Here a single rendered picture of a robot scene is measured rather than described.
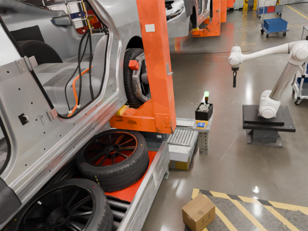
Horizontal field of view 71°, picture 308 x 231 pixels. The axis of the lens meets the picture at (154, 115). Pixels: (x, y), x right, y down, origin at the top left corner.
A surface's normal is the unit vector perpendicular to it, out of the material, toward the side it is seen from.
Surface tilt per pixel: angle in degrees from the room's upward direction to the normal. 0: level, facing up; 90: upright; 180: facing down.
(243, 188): 0
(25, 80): 88
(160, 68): 90
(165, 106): 90
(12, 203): 95
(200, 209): 0
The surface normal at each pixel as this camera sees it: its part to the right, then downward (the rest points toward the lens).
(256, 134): -0.32, 0.51
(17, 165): 0.94, 0.10
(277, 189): -0.14, -0.86
